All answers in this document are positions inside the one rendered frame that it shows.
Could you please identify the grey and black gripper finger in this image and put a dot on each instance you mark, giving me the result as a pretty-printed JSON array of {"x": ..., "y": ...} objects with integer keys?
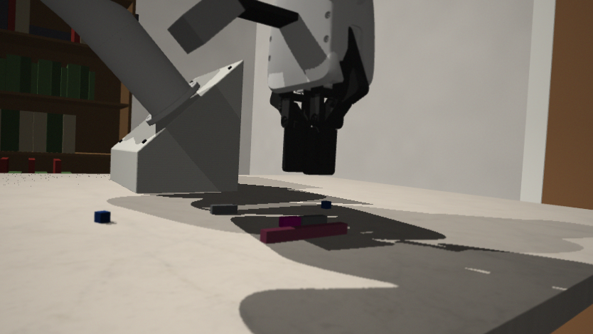
[
  {"x": 319, "y": 152},
  {"x": 293, "y": 120}
]

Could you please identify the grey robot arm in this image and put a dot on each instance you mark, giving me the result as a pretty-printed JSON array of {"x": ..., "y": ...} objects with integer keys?
[{"x": 124, "y": 46}]

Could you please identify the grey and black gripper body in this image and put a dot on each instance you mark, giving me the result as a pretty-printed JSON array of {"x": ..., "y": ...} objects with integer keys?
[{"x": 306, "y": 53}]

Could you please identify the pink rod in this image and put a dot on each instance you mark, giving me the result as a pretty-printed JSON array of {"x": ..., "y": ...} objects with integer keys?
[{"x": 284, "y": 234}]

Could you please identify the magenta rectangular block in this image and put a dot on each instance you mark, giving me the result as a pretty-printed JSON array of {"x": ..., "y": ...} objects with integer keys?
[{"x": 288, "y": 221}]

